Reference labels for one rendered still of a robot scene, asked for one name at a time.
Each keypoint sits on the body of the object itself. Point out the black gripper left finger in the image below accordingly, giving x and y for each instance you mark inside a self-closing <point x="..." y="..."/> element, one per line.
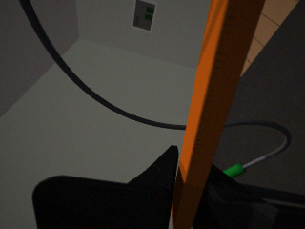
<point x="145" y="202"/>

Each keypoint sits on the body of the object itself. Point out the orange bar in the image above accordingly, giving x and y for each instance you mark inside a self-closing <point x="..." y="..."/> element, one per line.
<point x="229" y="32"/>

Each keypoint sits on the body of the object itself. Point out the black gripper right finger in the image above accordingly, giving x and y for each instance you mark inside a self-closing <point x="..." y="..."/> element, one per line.
<point x="226" y="204"/>

